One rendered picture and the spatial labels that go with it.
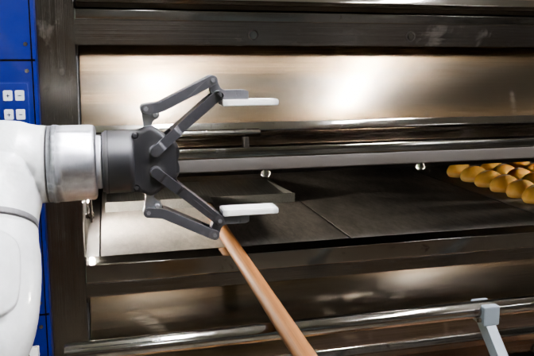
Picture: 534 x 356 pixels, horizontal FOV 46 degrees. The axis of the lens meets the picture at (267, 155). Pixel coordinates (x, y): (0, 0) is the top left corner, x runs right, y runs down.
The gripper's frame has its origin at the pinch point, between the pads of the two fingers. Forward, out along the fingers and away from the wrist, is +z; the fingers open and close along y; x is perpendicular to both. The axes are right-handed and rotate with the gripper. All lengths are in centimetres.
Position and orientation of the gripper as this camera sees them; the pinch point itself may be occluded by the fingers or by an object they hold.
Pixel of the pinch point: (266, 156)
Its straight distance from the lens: 79.8
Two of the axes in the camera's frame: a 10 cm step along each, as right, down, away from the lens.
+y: 0.0, 9.9, 1.5
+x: 2.4, 1.5, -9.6
